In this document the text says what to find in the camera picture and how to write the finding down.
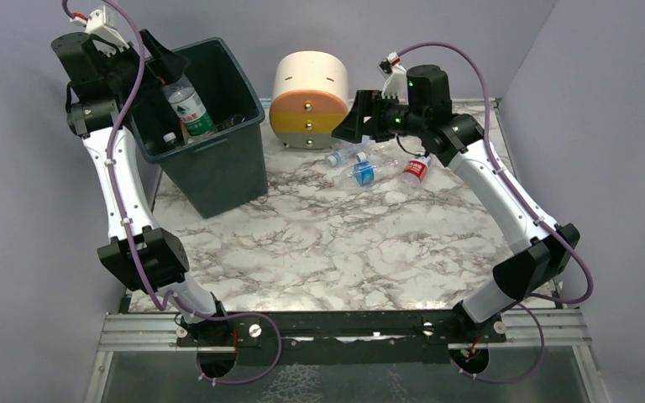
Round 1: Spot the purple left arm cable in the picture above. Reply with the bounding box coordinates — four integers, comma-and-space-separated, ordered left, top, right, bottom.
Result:
61, 0, 284, 386

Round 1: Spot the aluminium frame rail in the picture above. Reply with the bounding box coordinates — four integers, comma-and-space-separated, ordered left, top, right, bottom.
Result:
85, 308, 597, 402

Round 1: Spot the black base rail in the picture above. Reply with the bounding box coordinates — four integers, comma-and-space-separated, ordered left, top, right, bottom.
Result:
176, 309, 506, 367

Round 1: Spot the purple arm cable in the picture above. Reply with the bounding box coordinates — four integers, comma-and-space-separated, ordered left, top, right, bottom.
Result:
395, 42, 595, 385
61, 0, 284, 386

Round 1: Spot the green label bottle dark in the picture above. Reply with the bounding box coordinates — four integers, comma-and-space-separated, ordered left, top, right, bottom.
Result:
215, 113, 246, 133

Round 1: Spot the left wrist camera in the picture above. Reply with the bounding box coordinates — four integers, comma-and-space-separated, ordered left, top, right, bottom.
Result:
70, 3, 130, 56

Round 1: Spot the clear bottle blue cap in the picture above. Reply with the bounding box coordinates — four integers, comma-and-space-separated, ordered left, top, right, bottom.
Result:
326, 138, 371, 167

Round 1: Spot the green label water bottle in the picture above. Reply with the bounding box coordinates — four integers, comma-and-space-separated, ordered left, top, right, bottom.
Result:
162, 76, 216, 141

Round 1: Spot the green jasmine tea bottle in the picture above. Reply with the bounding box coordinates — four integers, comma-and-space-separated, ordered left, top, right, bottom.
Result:
162, 132, 181, 149

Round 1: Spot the clear bottle blue label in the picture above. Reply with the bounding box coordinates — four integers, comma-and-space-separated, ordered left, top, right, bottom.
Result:
332, 155, 402, 190

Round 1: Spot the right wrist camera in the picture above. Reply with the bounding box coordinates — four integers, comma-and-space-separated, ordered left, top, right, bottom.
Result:
378, 52, 406, 98

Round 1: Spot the red label bottle red cap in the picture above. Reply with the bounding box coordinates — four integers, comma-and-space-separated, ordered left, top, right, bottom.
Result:
399, 155, 432, 189

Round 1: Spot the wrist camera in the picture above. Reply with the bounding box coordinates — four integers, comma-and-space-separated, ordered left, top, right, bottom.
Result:
378, 52, 406, 98
70, 3, 130, 56

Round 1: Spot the round drawer cabinet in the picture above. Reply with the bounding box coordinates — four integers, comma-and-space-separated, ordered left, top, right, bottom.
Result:
268, 50, 349, 150

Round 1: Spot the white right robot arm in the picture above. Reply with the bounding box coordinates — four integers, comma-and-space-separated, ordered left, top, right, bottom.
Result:
332, 65, 579, 329

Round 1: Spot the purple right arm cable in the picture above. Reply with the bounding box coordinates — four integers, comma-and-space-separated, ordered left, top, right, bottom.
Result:
395, 42, 595, 385

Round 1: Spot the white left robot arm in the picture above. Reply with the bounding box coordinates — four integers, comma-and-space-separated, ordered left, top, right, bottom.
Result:
51, 32, 231, 338

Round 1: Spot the dark green plastic bin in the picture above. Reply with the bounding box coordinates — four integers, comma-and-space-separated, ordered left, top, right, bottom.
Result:
129, 38, 268, 218

